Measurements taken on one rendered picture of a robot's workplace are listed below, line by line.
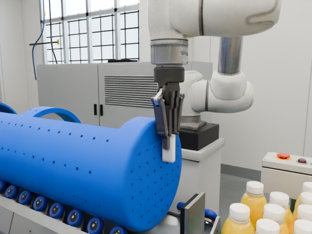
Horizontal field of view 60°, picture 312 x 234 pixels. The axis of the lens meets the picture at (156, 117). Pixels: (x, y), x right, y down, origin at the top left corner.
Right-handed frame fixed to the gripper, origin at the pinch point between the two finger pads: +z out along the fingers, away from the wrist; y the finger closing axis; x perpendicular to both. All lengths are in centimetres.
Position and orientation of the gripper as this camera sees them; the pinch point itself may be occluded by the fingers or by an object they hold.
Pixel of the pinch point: (168, 147)
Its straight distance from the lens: 68.8
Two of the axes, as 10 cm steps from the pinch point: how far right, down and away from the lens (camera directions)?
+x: -8.5, -0.8, 5.2
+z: 0.0, 9.9, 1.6
